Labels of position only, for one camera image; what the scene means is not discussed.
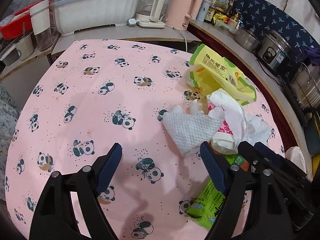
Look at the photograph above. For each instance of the white lidded canister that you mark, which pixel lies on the white lidded canister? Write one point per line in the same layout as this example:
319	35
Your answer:
40	20

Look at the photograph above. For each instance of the red storage tray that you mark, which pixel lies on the red storage tray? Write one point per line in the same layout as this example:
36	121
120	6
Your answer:
14	28

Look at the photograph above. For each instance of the pink paper cup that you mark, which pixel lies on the pink paper cup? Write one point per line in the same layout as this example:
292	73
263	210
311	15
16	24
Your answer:
223	141

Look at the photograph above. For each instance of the yellow green snack bag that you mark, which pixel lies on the yellow green snack bag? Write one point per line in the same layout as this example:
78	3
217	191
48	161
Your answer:
208	72

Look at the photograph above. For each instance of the white bottle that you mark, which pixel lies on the white bottle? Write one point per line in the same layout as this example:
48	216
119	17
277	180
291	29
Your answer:
203	10

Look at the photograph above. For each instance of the small steel pot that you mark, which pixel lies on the small steel pot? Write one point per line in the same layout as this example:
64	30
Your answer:
247	39

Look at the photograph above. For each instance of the stacked yellow blue basins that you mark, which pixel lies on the stacked yellow blue basins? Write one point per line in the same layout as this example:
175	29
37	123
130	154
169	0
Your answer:
311	132

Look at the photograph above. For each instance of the steel rice cooker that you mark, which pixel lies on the steel rice cooker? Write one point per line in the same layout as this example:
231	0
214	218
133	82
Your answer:
274	52

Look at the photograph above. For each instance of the white dish rack box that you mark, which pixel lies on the white dish rack box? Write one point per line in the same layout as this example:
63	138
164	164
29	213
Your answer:
75	15

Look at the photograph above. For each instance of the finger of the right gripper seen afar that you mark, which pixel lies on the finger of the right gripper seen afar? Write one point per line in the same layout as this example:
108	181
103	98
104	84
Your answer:
294	184

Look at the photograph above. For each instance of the purple cloth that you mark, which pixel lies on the purple cloth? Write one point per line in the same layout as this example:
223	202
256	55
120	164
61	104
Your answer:
311	53

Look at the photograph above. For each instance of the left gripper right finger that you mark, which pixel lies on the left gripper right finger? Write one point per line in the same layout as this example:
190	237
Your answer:
267	218

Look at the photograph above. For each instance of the large steel steamer pot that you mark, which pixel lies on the large steel steamer pot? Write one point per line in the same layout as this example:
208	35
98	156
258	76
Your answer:
305	86

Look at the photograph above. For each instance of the pink panda tablecloth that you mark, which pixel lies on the pink panda tablecloth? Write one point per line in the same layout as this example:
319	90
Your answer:
101	92

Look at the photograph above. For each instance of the black induction cooktop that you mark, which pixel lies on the black induction cooktop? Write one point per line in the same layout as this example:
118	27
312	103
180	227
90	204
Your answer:
294	104

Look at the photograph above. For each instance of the pink electric kettle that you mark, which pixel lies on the pink electric kettle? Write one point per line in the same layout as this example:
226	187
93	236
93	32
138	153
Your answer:
180	12

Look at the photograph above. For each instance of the yellow seasoning packet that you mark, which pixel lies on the yellow seasoning packet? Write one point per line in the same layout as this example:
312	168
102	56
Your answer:
219	18

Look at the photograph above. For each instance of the green tea carton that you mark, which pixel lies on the green tea carton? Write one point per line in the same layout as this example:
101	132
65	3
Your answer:
208	204

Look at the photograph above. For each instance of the navy patterned cloth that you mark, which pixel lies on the navy patterned cloth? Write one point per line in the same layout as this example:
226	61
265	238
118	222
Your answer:
262	16

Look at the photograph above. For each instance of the white glass kettle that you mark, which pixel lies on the white glass kettle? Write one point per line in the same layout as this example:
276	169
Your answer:
149	14

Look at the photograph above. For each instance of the white bagged trash bin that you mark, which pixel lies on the white bagged trash bin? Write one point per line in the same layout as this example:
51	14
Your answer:
294	154

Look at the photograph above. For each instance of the white paper towel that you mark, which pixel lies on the white paper towel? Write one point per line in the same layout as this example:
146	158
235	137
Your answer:
189	131

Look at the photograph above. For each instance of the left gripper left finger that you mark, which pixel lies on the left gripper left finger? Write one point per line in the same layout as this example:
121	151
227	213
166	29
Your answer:
54	216

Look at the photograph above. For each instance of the dark soy sauce bottle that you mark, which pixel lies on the dark soy sauce bottle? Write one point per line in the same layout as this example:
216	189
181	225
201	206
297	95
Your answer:
210	12

